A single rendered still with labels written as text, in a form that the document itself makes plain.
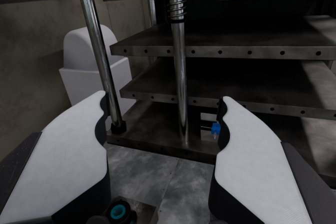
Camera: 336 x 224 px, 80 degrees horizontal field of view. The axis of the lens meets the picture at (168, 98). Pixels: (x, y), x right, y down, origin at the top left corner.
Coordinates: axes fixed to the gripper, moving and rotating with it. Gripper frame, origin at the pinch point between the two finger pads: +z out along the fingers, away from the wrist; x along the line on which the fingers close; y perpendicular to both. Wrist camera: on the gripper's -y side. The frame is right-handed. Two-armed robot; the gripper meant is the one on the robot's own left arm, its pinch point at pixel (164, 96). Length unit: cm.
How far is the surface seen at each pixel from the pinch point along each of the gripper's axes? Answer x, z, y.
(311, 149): 71, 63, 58
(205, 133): 23, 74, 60
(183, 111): 10, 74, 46
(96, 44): -34, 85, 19
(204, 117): 21, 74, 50
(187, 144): 13, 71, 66
